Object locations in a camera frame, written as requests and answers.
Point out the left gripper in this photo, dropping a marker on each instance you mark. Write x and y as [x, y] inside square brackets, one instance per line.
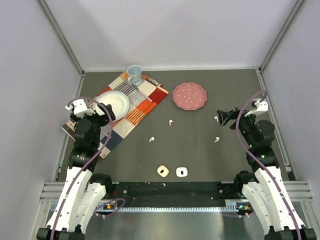
[103, 119]

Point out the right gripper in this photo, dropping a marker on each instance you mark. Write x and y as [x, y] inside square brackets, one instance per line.
[224, 117]

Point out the white earbuds charging case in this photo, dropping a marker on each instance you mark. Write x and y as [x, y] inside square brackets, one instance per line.
[181, 172]

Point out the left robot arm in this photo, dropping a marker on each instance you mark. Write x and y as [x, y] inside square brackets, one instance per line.
[83, 189]

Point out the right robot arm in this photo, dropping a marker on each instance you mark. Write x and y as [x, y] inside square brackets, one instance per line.
[264, 187]

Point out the beige earbuds charging case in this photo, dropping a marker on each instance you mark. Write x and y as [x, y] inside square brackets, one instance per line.
[163, 171]

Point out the white bowl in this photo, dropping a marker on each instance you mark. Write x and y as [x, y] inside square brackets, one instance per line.
[119, 102]

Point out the patchwork placemat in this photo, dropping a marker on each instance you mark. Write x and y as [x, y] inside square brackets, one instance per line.
[139, 107]

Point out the pink dotted plate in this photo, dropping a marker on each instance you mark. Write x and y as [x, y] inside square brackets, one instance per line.
[189, 96]

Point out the light blue cup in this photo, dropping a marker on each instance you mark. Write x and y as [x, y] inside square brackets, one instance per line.
[134, 75]

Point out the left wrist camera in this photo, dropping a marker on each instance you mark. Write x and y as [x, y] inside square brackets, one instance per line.
[80, 108]

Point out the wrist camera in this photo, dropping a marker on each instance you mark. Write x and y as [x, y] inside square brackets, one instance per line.
[259, 107]
[80, 108]

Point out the knife with pink handle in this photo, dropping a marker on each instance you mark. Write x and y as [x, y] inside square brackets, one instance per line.
[138, 90]

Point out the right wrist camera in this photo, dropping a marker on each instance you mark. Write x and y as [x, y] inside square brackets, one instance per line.
[259, 107]

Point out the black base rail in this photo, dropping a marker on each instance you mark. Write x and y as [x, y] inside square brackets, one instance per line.
[174, 194]

